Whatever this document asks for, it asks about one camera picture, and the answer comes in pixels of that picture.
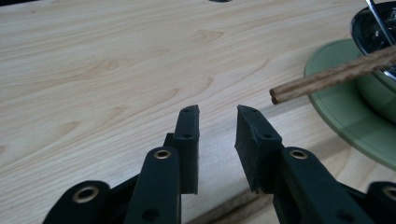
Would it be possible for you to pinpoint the green round plate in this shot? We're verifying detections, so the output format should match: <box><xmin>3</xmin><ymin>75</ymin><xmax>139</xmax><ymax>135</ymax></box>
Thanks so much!
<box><xmin>304</xmin><ymin>37</ymin><xmax>396</xmax><ymax>172</ymax></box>

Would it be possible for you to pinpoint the metal spoon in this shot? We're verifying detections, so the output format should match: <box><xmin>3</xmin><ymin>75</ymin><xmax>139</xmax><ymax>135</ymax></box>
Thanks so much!
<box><xmin>365</xmin><ymin>0</ymin><xmax>396</xmax><ymax>48</ymax></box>

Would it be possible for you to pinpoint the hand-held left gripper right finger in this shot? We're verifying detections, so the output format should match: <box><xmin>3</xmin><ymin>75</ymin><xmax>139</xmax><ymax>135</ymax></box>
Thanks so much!
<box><xmin>233</xmin><ymin>105</ymin><xmax>375</xmax><ymax>224</ymax></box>

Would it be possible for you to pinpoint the shiny metal bowl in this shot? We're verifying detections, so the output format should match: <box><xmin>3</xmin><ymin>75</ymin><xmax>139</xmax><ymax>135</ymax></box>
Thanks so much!
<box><xmin>350</xmin><ymin>0</ymin><xmax>396</xmax><ymax>124</ymax></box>

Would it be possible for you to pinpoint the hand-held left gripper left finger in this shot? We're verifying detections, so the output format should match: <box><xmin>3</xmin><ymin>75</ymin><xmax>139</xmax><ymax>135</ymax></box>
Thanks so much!
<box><xmin>123</xmin><ymin>105</ymin><xmax>201</xmax><ymax>224</ymax></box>

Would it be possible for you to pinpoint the brown wooden chopstick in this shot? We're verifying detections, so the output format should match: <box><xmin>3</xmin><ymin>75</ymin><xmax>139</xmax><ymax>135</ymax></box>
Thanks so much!
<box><xmin>269</xmin><ymin>45</ymin><xmax>396</xmax><ymax>97</ymax></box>
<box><xmin>271</xmin><ymin>51</ymin><xmax>396</xmax><ymax>105</ymax></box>

